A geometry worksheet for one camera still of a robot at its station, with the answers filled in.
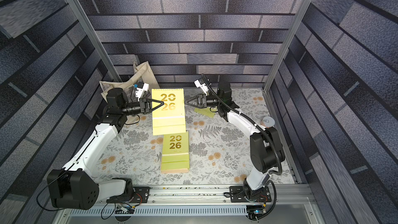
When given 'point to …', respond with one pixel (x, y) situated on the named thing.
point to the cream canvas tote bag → (142, 73)
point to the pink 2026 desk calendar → (174, 171)
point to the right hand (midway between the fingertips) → (184, 103)
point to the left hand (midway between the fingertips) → (162, 104)
